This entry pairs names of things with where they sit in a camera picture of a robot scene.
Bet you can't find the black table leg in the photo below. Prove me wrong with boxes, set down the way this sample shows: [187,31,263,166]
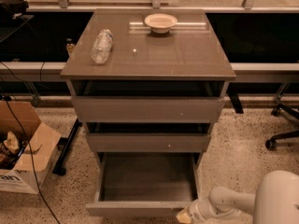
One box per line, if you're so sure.
[52,119,82,175]

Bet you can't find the grey drawer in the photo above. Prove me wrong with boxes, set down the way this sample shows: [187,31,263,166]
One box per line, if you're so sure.
[86,153,200,217]
[71,96,224,123]
[86,123,211,152]

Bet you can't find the black office chair base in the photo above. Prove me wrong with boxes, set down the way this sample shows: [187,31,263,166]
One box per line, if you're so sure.
[264,103,299,151]

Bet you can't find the clear plastic water bottle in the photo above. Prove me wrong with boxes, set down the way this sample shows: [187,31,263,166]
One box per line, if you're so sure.
[91,29,113,64]

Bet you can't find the grey top drawer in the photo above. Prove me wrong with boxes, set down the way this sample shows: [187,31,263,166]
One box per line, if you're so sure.
[71,96,224,123]

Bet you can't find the grey middle drawer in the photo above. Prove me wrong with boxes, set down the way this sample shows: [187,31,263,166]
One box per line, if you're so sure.
[86,123,211,152]

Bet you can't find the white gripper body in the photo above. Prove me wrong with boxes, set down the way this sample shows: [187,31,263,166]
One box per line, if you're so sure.
[189,198,218,223]

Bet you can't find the small yellow bottle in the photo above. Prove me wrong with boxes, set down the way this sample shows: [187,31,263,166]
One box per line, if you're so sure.
[66,38,75,55]

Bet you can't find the black bag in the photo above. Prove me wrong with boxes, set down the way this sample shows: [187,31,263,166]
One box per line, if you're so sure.
[0,0,29,21]

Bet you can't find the grey bottom drawer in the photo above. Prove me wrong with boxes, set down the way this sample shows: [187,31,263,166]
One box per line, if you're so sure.
[86,153,200,217]

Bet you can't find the black cable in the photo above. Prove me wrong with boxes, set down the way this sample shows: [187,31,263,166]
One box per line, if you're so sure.
[0,61,61,224]

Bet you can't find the white paper bowl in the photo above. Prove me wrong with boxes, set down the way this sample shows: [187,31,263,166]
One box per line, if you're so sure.
[144,14,178,34]

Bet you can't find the grey drawer cabinet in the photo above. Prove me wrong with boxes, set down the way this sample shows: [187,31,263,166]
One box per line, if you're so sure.
[61,9,235,161]

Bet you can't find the cardboard box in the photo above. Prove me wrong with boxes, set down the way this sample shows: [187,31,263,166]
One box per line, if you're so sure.
[0,101,61,194]

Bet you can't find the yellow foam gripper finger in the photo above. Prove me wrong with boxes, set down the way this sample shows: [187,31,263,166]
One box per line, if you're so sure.
[176,209,192,224]

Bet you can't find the crumpled snack bags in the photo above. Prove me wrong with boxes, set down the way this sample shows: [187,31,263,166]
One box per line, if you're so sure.
[0,132,23,169]

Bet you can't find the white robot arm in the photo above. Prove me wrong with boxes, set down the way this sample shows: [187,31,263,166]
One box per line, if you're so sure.
[177,171,299,224]

